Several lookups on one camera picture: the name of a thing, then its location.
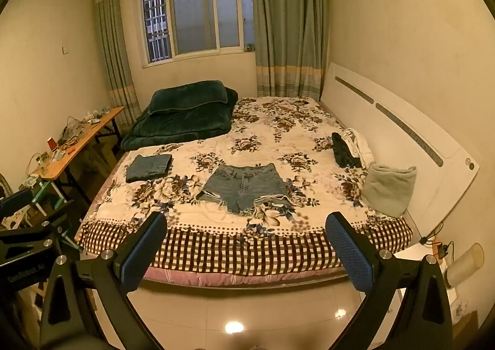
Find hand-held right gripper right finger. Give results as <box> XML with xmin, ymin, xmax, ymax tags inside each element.
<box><xmin>325</xmin><ymin>211</ymin><xmax>454</xmax><ymax>350</ymax></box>

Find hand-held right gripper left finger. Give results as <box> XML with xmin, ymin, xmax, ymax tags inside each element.
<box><xmin>39</xmin><ymin>211</ymin><xmax>169</xmax><ymax>350</ymax></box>

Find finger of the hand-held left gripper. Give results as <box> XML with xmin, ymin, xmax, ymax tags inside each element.
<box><xmin>0</xmin><ymin>190</ymin><xmax>74</xmax><ymax>258</ymax></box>

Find frayed blue denim shorts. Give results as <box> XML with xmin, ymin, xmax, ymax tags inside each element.
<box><xmin>196</xmin><ymin>163</ymin><xmax>295</xmax><ymax>216</ymax></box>

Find folded blue denim pants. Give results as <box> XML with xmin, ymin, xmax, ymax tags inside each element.
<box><xmin>126</xmin><ymin>154</ymin><xmax>173</xmax><ymax>184</ymax></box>

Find grey pillow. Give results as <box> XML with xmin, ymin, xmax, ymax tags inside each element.
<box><xmin>360</xmin><ymin>162</ymin><xmax>417</xmax><ymax>218</ymax></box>

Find wooden folding table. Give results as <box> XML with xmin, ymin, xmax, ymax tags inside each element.
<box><xmin>29</xmin><ymin>106</ymin><xmax>125</xmax><ymax>204</ymax></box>

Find dark crumpled garment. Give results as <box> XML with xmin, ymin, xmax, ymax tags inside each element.
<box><xmin>331</xmin><ymin>132</ymin><xmax>366</xmax><ymax>169</ymax></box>

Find white crumpled garment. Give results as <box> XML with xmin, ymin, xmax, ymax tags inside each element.
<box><xmin>342</xmin><ymin>128</ymin><xmax>375</xmax><ymax>170</ymax></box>

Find frosted cylinder lamp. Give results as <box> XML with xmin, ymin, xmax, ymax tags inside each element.
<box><xmin>443</xmin><ymin>243</ymin><xmax>485</xmax><ymax>290</ymax></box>

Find white bed headboard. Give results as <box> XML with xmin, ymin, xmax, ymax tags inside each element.
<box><xmin>319</xmin><ymin>62</ymin><xmax>480</xmax><ymax>238</ymax></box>

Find dark green blanket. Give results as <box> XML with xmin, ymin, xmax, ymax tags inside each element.
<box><xmin>121</xmin><ymin>80</ymin><xmax>239</xmax><ymax>151</ymax></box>

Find bed with floral sheet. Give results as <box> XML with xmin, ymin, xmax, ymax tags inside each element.
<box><xmin>73</xmin><ymin>96</ymin><xmax>414</xmax><ymax>288</ymax></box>

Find narrow green striped curtain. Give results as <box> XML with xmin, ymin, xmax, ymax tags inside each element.
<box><xmin>94</xmin><ymin>0</ymin><xmax>142</xmax><ymax>123</ymax></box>

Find wide green striped curtain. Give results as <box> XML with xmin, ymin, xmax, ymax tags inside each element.
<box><xmin>249</xmin><ymin>0</ymin><xmax>329</xmax><ymax>102</ymax></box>

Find green frame stand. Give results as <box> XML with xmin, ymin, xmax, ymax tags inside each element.
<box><xmin>30</xmin><ymin>179</ymin><xmax>66</xmax><ymax>216</ymax></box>

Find black charger with cable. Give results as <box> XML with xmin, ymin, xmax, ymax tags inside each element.
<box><xmin>420</xmin><ymin>222</ymin><xmax>456</xmax><ymax>260</ymax></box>

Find tangle of cables and gadgets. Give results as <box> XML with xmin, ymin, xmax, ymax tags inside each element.
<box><xmin>57</xmin><ymin>108</ymin><xmax>107</xmax><ymax>150</ymax></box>

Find window with white frame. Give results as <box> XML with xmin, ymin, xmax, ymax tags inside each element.
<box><xmin>137</xmin><ymin>0</ymin><xmax>256</xmax><ymax>67</ymax></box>

